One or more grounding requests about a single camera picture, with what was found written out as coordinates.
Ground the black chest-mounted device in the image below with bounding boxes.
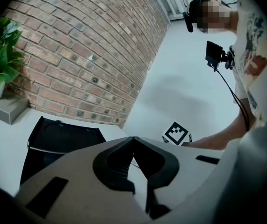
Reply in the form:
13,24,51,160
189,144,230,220
205,40,236,70

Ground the person's head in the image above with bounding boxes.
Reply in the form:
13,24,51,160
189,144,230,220
189,0,239,34

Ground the black box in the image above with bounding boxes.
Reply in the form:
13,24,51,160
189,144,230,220
19,116,106,186

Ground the person's right forearm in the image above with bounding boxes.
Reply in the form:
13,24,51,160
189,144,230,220
182,112,247,150

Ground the green potted plant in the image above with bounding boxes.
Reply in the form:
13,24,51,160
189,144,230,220
0,17,26,100

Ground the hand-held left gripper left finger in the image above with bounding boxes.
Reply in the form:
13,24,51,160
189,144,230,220
14,136,148,224

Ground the white printed t-shirt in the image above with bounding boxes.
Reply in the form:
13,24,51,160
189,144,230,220
231,0,267,128

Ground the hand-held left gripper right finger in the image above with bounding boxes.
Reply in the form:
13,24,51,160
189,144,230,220
127,136,225,224

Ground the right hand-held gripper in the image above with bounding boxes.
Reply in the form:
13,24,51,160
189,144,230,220
162,120,192,147

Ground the thick black cable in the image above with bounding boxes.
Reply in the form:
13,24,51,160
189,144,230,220
214,66,251,132

